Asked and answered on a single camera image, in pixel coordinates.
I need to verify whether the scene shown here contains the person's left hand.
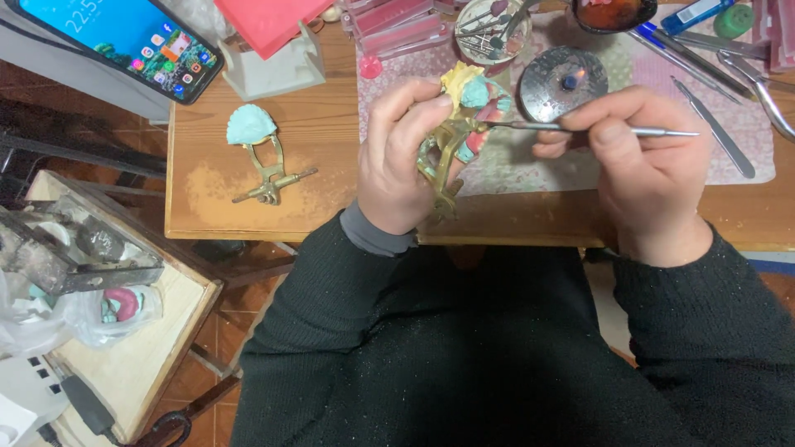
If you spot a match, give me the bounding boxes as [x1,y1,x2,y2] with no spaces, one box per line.
[357,77,465,236]

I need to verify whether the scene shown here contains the person's right hand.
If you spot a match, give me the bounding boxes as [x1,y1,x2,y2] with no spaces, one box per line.
[532,86,715,268]

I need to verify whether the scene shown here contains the metal wax carving tool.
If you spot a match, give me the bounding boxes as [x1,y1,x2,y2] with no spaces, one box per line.
[483,120,702,139]

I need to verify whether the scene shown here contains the brass articulator with denture models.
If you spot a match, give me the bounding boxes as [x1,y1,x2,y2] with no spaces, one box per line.
[415,60,516,224]

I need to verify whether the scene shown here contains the flat metal spatula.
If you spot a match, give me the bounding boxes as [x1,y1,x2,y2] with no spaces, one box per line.
[670,75,757,180]

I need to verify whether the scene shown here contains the patterned cloth mat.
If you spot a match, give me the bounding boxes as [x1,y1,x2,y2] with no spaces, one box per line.
[357,5,777,197]

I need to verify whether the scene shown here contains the metal alcohol burner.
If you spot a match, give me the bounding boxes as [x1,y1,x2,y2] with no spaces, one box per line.
[518,46,610,124]

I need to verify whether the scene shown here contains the metal pliers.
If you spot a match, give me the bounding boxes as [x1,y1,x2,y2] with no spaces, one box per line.
[716,50,795,145]

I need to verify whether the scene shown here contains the thin metal instrument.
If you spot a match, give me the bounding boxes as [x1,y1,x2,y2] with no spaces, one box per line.
[672,30,772,62]

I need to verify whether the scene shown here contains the brass articulator with teal model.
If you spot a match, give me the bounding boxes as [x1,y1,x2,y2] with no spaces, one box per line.
[225,103,319,206]

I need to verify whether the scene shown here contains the beige plaster stand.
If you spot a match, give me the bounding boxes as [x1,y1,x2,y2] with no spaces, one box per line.
[217,21,328,103]

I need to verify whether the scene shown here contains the dark bowl of wax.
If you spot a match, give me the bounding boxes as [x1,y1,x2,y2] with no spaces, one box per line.
[569,0,659,36]

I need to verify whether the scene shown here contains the blue lighter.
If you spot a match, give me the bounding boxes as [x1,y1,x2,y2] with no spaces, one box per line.
[660,0,737,37]

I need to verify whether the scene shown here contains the green cap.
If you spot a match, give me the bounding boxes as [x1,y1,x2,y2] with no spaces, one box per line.
[712,3,756,40]

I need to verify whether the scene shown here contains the round dish of burs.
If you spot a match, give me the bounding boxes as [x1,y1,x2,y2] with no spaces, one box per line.
[455,0,534,67]

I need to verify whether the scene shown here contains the stack of pink wax strips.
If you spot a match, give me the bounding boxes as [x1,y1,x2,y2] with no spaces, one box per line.
[750,0,795,73]

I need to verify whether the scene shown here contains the red wax sheet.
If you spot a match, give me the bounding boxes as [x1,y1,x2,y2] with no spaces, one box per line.
[214,0,337,62]

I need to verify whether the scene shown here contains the person's black sweater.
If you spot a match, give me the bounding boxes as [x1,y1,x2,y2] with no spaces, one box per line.
[231,243,795,447]

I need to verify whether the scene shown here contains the small wooden side table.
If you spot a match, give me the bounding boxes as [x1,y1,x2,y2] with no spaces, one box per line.
[24,169,224,445]

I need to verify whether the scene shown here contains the plastic bag of dental models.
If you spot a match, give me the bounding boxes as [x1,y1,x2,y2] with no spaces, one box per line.
[0,272,165,359]

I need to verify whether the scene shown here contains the black smartphone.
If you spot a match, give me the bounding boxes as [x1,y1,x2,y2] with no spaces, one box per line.
[2,0,226,106]

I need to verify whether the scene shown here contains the dirty metal flask press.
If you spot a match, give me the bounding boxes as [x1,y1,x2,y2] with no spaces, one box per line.
[0,191,166,297]

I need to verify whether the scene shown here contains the black power adapter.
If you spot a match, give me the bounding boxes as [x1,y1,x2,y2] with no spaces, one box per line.
[58,374,120,439]

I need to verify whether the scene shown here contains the white power strip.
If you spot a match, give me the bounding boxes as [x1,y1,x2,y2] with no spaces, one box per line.
[0,356,70,447]

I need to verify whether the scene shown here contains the blue handled knife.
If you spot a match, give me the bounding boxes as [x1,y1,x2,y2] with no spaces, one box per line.
[626,22,760,104]

